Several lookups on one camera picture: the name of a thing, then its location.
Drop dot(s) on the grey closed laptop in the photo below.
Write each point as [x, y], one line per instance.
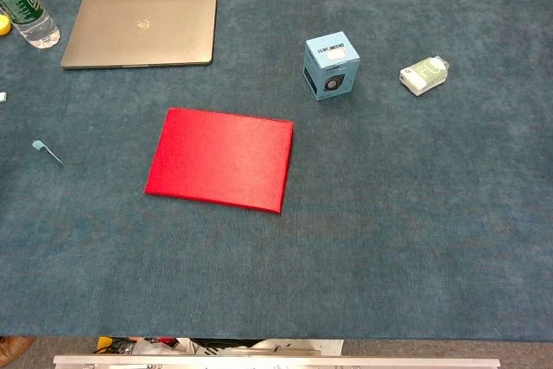
[138, 36]

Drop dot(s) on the small green-white bottle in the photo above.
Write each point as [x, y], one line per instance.
[423, 75]

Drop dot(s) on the red card folder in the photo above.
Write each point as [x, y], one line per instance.
[220, 159]

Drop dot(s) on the white plastic bag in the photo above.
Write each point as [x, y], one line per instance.
[151, 347]

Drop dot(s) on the clear plastic water bottle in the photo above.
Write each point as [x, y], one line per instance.
[27, 12]

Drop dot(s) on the brown rounded object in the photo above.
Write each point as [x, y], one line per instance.
[13, 349]

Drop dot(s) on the light blue cardboard box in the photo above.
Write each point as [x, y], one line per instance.
[334, 68]

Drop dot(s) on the small yellow round object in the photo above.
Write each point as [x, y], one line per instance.
[3, 25]

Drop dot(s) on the blue felt table cloth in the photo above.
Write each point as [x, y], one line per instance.
[389, 213]

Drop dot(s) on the aluminium profile rail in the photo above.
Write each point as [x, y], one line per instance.
[276, 362]

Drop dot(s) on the small pale blue block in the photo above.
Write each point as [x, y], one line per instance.
[2, 97]

